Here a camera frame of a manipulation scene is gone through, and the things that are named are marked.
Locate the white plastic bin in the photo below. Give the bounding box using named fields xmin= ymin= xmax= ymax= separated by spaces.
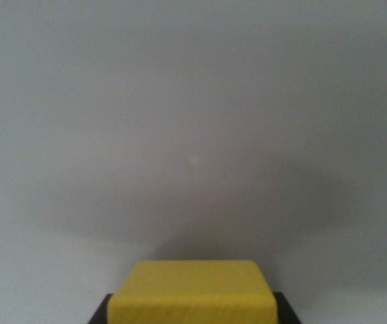
xmin=0 ymin=0 xmax=387 ymax=324

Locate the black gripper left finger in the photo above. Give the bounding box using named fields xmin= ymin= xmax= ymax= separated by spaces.
xmin=87 ymin=294 xmax=113 ymax=324

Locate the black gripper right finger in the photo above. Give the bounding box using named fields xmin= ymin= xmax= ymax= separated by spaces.
xmin=272 ymin=292 xmax=303 ymax=324

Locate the yellow cube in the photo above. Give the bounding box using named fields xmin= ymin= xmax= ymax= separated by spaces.
xmin=107 ymin=259 xmax=279 ymax=324

